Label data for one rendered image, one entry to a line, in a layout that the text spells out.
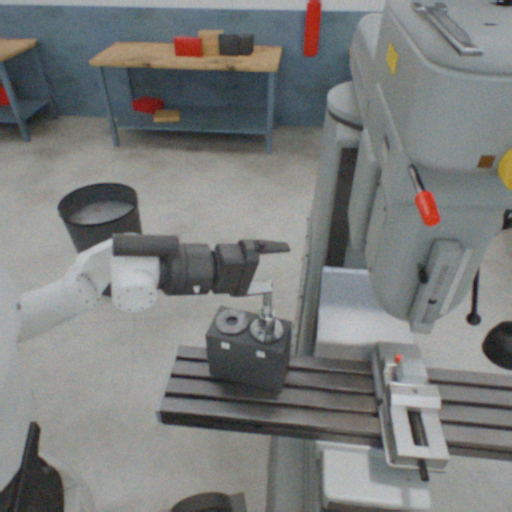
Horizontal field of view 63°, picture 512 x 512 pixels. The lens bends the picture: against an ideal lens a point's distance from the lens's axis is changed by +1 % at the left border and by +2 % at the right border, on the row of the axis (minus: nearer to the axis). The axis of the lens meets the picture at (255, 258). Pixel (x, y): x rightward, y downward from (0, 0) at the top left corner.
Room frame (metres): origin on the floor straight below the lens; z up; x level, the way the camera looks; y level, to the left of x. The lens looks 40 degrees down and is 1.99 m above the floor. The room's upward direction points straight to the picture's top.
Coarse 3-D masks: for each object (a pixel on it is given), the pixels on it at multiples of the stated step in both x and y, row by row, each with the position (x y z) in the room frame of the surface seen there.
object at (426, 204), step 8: (408, 168) 0.56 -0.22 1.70; (416, 168) 0.55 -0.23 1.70; (416, 176) 0.52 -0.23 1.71; (416, 184) 0.50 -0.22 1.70; (416, 192) 0.49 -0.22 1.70; (424, 192) 0.47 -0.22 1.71; (416, 200) 0.47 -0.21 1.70; (424, 200) 0.45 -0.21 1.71; (432, 200) 0.45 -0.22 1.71; (424, 208) 0.44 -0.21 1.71; (432, 208) 0.43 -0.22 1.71; (424, 216) 0.43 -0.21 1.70; (432, 216) 0.42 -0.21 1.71; (432, 224) 0.42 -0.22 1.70
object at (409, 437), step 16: (384, 352) 0.77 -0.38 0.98; (400, 352) 0.77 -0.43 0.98; (416, 352) 0.77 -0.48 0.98; (384, 368) 0.70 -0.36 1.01; (384, 384) 0.67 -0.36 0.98; (384, 400) 0.63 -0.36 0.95; (384, 416) 0.60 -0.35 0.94; (400, 416) 0.57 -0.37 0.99; (416, 416) 0.59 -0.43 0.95; (432, 416) 0.57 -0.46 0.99; (384, 432) 0.55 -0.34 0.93; (400, 432) 0.53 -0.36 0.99; (416, 432) 0.53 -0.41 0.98; (432, 432) 0.53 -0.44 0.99; (384, 448) 0.51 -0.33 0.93; (400, 448) 0.48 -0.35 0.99; (416, 448) 0.49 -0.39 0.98; (432, 448) 0.49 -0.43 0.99; (400, 464) 0.47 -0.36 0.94; (416, 464) 0.47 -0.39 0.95; (432, 464) 0.46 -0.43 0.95
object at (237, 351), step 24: (216, 312) 0.82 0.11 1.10; (240, 312) 0.81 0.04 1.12; (216, 336) 0.73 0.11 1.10; (240, 336) 0.73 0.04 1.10; (264, 336) 0.72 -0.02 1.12; (288, 336) 0.74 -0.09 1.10; (216, 360) 0.73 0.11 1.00; (240, 360) 0.71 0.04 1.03; (264, 360) 0.69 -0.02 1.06; (288, 360) 0.76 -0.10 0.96; (264, 384) 0.69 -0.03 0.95
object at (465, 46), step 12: (420, 12) 0.61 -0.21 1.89; (432, 12) 0.57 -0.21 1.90; (444, 12) 0.60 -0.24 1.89; (444, 24) 0.51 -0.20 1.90; (456, 24) 0.51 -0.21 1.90; (444, 36) 0.48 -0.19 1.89; (456, 36) 0.45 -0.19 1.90; (468, 36) 0.45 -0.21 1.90; (456, 48) 0.42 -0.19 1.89; (468, 48) 0.41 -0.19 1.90; (480, 48) 0.41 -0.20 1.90
